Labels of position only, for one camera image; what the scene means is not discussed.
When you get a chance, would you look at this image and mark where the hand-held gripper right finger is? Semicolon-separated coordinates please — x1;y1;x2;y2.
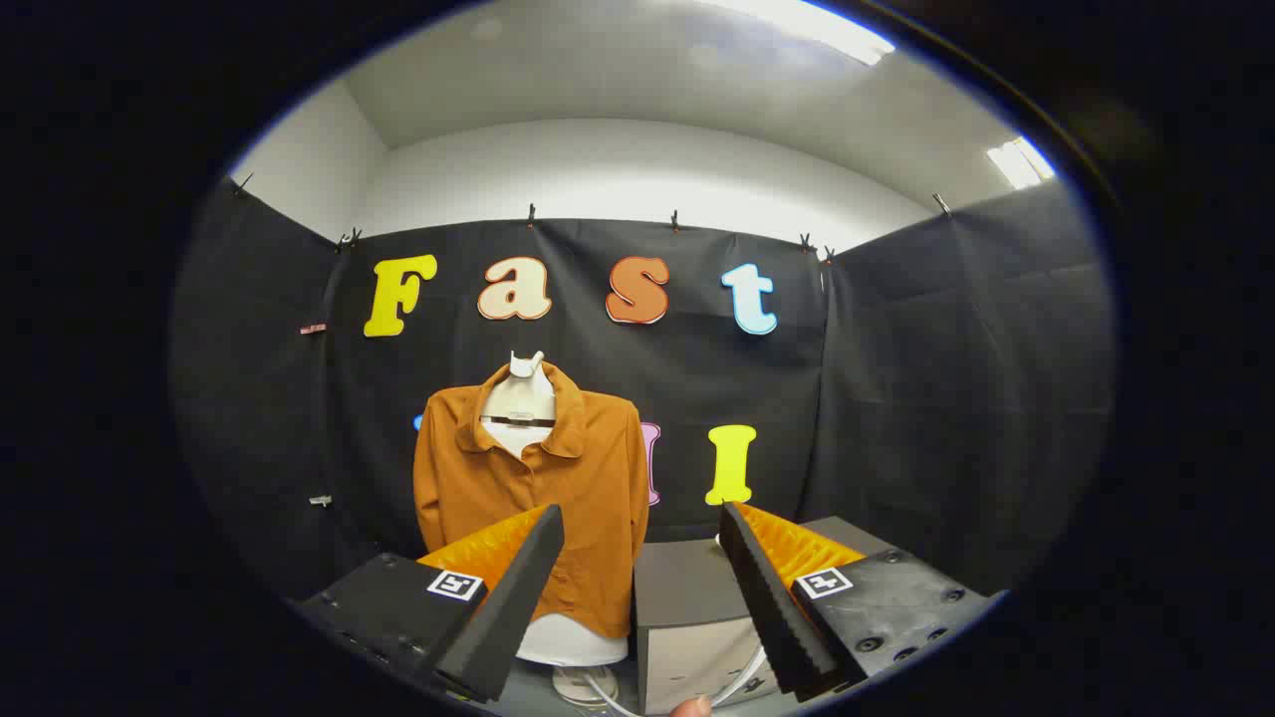
719;501;997;699

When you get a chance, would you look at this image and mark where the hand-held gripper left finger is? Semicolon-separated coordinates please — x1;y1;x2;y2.
299;503;566;704

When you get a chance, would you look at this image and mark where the orange button-up shirt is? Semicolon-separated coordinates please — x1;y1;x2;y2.
412;360;650;639

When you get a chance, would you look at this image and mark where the white mannequin torso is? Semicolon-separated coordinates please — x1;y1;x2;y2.
488;423;631;666

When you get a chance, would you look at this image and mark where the grey drawer cabinet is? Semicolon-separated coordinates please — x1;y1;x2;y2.
635;516;897;714

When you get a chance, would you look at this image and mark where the white round stand base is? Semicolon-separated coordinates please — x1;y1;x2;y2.
553;665;624;708

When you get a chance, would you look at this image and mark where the black backdrop cloth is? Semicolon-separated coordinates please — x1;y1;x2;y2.
169;177;1115;608

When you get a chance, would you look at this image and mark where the ceiling light panel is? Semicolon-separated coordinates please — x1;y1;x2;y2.
986;136;1055;190

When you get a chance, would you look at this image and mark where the white power cable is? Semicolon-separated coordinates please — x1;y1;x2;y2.
583;645;770;717

